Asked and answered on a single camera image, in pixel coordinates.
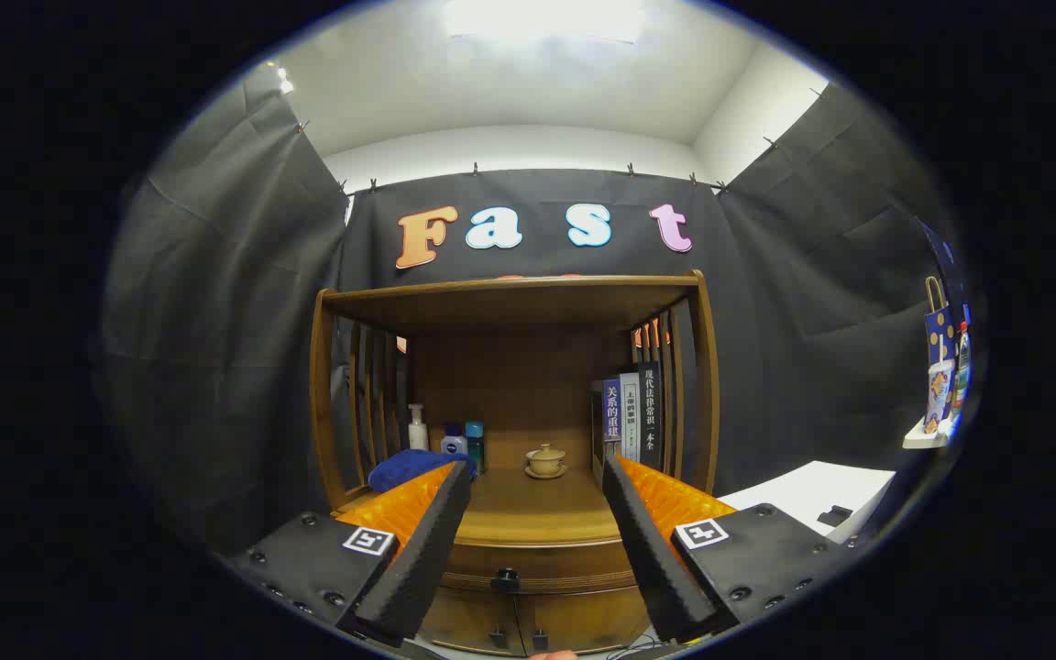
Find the blue dotted paper bag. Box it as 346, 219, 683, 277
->
924, 275, 960, 368

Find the printed paper cup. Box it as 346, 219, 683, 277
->
925, 359, 955, 434

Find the wooden countertop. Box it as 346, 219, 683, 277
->
334, 466, 639, 548

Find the blue folded towel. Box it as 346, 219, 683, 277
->
368, 449, 479, 493

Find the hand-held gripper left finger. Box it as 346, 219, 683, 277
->
230, 461, 474, 647

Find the small white shelf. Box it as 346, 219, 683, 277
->
902, 417, 960, 450

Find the wooden drawer with black knob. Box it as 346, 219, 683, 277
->
441, 539, 641, 595

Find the pale spine book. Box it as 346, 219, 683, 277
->
620, 372, 641, 462

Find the wooden cabinet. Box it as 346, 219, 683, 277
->
308, 270, 721, 656

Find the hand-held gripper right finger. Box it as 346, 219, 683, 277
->
601, 454, 850, 643

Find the black spine book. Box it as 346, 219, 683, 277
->
638, 360, 664, 467

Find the black backdrop cloth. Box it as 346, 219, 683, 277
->
102, 64, 974, 560

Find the dark drink bottle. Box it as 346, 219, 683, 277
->
952, 321, 972, 413

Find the blue spine book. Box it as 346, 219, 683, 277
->
590, 378, 622, 487

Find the beige lidded teacup with saucer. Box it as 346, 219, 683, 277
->
524, 443, 569, 480

